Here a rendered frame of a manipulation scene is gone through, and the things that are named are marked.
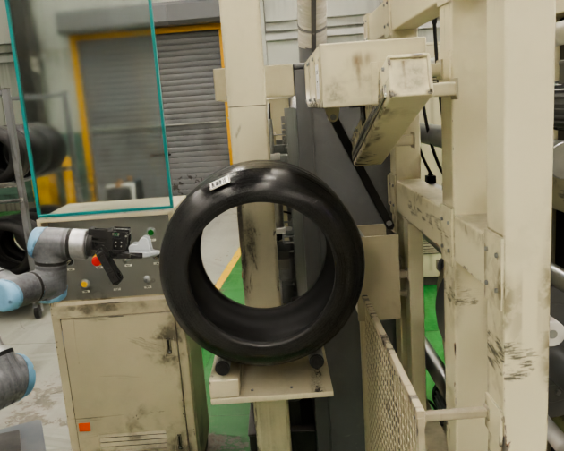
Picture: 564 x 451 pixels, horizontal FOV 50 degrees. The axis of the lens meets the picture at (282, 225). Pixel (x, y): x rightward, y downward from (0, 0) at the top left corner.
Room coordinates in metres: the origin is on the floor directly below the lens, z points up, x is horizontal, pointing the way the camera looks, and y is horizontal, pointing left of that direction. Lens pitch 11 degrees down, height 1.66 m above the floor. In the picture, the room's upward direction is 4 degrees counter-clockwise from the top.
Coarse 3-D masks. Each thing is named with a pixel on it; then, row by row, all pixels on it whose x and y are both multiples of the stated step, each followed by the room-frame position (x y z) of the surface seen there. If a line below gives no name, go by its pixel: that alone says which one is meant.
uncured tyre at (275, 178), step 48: (192, 192) 1.68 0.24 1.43; (240, 192) 1.63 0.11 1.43; (288, 192) 1.63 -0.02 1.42; (192, 240) 1.62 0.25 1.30; (336, 240) 1.63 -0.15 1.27; (192, 288) 1.89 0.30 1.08; (336, 288) 1.62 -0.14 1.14; (192, 336) 1.65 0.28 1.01; (240, 336) 1.84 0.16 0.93; (288, 336) 1.65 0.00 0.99
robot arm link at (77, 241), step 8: (72, 232) 1.73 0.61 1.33; (80, 232) 1.73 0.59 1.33; (88, 232) 1.75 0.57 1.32; (72, 240) 1.71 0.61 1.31; (80, 240) 1.71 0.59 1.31; (72, 248) 1.70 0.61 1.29; (80, 248) 1.70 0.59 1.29; (72, 256) 1.72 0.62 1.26; (80, 256) 1.72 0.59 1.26; (88, 256) 1.75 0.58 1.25
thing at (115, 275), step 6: (96, 252) 1.73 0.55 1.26; (102, 252) 1.73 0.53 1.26; (102, 258) 1.73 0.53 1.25; (108, 258) 1.74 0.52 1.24; (102, 264) 1.73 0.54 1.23; (108, 264) 1.73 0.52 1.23; (114, 264) 1.76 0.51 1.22; (108, 270) 1.73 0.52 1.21; (114, 270) 1.73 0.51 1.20; (108, 276) 1.73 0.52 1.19; (114, 276) 1.73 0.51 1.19; (120, 276) 1.75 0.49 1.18; (114, 282) 1.73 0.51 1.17; (120, 282) 1.74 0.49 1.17
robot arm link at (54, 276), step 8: (40, 264) 1.71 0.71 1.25; (48, 264) 1.71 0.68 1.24; (56, 264) 1.72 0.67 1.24; (64, 264) 1.74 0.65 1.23; (40, 272) 1.69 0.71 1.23; (48, 272) 1.71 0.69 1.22; (56, 272) 1.72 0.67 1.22; (64, 272) 1.74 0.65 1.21; (48, 280) 1.69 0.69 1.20; (56, 280) 1.71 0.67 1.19; (64, 280) 1.74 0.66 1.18; (48, 288) 1.68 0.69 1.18; (56, 288) 1.71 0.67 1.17; (64, 288) 1.74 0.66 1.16; (48, 296) 1.70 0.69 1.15; (56, 296) 1.71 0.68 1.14; (64, 296) 1.74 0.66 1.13
